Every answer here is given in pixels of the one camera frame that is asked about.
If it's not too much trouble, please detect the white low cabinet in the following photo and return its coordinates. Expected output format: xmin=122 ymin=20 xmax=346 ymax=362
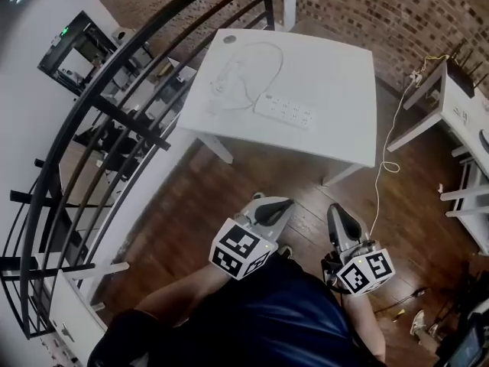
xmin=34 ymin=260 xmax=131 ymax=367

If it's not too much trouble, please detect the black router with antennas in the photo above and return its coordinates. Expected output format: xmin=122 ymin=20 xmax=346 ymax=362
xmin=445 ymin=40 xmax=484 ymax=99

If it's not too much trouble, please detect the white square table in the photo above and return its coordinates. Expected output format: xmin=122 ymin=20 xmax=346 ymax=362
xmin=177 ymin=28 xmax=379 ymax=187

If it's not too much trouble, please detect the person's left forearm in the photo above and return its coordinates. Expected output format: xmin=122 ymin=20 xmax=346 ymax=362
xmin=135 ymin=260 xmax=234 ymax=328

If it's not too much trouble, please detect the person's dark clothing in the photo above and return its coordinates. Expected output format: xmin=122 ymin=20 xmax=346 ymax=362
xmin=87 ymin=250 xmax=379 ymax=367

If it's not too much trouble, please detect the black floor cable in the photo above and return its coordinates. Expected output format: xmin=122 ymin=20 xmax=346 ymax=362
xmin=374 ymin=287 xmax=429 ymax=313

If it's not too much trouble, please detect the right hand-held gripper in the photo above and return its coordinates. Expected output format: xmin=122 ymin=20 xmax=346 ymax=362
xmin=322 ymin=203 xmax=396 ymax=297

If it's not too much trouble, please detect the white side table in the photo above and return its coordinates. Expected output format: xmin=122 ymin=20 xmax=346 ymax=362
xmin=385 ymin=57 xmax=489 ymax=175

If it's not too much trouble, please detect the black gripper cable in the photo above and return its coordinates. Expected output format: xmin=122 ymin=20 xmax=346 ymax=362
xmin=322 ymin=258 xmax=358 ymax=296

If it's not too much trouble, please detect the white power strip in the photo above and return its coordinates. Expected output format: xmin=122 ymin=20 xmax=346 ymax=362
xmin=254 ymin=93 xmax=318 ymax=132

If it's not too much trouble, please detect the person's right forearm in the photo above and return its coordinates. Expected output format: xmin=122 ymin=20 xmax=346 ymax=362
xmin=342 ymin=291 xmax=387 ymax=362

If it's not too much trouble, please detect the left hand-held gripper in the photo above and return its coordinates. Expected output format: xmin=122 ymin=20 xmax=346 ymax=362
xmin=209 ymin=196 xmax=296 ymax=281

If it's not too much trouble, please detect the black metal railing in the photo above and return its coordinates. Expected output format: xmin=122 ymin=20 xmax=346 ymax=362
xmin=0 ymin=0 xmax=276 ymax=339

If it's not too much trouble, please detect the pale yellow floor cable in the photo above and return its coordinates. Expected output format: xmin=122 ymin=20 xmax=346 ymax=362
xmin=368 ymin=54 xmax=452 ymax=236

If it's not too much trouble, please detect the white slatted chair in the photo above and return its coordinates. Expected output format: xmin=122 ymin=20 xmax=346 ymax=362
xmin=439 ymin=158 xmax=489 ymax=255

